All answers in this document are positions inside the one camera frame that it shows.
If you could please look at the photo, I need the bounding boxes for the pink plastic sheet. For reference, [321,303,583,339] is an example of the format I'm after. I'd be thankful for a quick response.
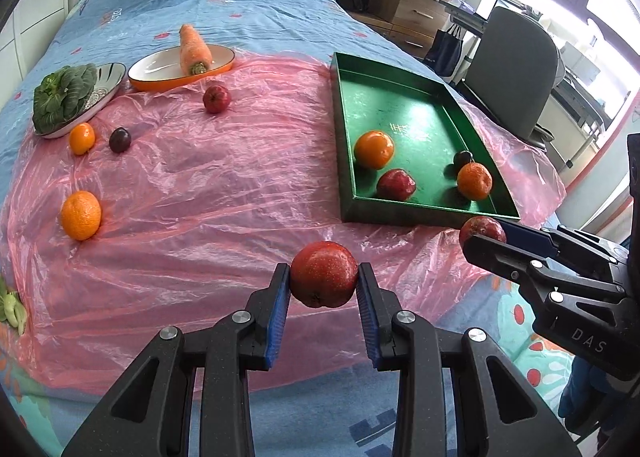
[0,49,568,395]

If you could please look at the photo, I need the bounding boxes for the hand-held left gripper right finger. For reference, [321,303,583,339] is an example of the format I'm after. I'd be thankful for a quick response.
[356,262,583,457]

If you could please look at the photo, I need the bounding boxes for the grey chair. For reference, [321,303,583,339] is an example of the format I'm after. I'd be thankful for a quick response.
[452,6,566,148]

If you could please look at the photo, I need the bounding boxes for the large bok choy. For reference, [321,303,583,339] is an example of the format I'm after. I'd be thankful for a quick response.
[32,63,98,134]

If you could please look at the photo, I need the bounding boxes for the large orange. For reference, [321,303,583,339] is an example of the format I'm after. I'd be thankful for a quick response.
[353,130,396,170]

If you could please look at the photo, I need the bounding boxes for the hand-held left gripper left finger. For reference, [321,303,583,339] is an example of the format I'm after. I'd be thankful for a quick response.
[61,262,292,457]

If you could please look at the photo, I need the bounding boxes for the blue clothing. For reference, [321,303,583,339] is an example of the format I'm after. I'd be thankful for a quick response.
[557,354,626,438]

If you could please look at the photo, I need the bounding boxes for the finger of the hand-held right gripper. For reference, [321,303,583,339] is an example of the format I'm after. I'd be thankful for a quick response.
[462,234,626,305]
[499,220,630,283]

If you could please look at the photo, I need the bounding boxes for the dark bag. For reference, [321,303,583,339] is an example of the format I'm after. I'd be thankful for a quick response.
[424,27,466,82]

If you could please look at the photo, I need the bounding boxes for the small bok choy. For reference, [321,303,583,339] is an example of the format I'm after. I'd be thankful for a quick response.
[0,277,28,337]

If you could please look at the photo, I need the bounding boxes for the wooden drawer cabinet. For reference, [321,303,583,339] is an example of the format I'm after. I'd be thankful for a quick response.
[347,0,458,60]

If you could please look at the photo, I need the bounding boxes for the white wardrobe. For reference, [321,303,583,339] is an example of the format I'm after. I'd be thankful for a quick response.
[0,0,76,102]

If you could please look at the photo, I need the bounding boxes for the carrot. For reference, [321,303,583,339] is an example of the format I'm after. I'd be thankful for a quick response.
[179,24,213,76]

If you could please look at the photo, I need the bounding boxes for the grey desk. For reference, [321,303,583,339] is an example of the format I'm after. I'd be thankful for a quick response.
[440,0,491,34]

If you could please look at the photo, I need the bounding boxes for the small orange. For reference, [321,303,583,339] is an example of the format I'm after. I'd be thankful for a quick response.
[69,123,96,156]

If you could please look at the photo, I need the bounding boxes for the orange bowl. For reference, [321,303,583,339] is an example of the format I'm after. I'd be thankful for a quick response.
[128,44,236,92]

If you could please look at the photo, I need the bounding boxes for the striped plate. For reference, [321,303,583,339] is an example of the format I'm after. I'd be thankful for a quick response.
[34,62,127,139]

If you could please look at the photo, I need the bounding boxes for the red apple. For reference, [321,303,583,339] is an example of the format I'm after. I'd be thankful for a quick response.
[290,241,359,309]
[203,85,232,114]
[458,216,507,250]
[376,168,417,202]

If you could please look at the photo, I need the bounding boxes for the green tray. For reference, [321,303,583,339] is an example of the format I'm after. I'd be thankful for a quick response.
[331,52,521,228]

